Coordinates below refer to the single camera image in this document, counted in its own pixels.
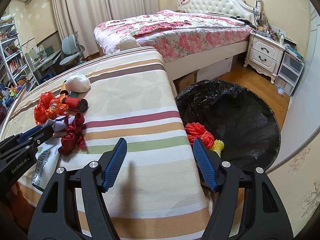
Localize red rope bundle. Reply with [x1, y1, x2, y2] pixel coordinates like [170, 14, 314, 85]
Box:
[185, 122, 215, 147]

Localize yellow rope bundle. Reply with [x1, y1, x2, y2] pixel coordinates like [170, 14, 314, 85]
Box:
[209, 140, 224, 158]

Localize floral pink bedspread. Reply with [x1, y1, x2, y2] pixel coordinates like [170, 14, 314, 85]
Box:
[94, 9, 252, 63]

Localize brown cardboard box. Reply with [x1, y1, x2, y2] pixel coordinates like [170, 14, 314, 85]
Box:
[174, 69, 199, 93]

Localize dark red ribbon flower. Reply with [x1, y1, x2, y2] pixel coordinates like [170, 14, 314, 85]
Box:
[58, 112, 87, 157]

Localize white printed packet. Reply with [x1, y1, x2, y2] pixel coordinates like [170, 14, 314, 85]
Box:
[31, 136, 65, 187]

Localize pale blue desk chair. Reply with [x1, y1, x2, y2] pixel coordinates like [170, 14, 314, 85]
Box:
[59, 32, 87, 67]

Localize orange red plastic bags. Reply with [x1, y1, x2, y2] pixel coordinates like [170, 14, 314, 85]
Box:
[34, 92, 55, 124]

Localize striped bed sheet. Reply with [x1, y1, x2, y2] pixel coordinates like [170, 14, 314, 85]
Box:
[0, 46, 213, 240]

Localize white bookshelf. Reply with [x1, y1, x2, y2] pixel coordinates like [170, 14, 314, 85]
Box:
[0, 15, 33, 110]

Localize white wadded ball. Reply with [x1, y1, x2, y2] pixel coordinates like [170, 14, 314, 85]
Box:
[65, 72, 91, 92]

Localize black trash bag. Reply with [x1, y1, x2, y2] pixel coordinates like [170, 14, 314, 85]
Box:
[175, 79, 281, 172]

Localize grey study desk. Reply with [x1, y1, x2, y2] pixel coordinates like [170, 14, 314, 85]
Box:
[22, 45, 63, 80]

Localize orange crinkled ribbon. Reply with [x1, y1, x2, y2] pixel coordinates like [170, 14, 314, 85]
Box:
[45, 97, 69, 119]

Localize pile of colourful toys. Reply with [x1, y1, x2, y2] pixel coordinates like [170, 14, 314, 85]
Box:
[0, 82, 24, 110]

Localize clear plastic drawer unit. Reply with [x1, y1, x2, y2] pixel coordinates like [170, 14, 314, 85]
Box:
[274, 47, 305, 96]

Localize white carved nightstand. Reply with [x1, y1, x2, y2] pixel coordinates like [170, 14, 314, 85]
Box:
[244, 31, 285, 84]

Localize white storage box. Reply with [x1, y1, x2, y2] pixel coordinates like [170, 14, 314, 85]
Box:
[199, 55, 234, 81]

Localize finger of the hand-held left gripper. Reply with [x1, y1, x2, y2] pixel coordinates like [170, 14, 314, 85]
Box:
[15, 126, 54, 156]
[0, 126, 43, 153]

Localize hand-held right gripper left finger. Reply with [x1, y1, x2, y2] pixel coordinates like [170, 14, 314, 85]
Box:
[29, 137, 128, 240]

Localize white tufted bed frame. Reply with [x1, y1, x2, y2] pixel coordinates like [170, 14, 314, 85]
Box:
[99, 0, 262, 80]

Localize cluster of small bottles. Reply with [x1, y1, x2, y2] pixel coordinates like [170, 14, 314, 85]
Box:
[251, 1, 293, 43]

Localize red thread spool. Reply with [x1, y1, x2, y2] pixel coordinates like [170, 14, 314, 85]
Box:
[62, 95, 88, 112]

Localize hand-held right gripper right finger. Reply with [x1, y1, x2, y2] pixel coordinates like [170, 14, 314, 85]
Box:
[193, 138, 294, 240]

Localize cream curtains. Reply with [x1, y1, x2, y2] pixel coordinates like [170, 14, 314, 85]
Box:
[51, 0, 160, 58]

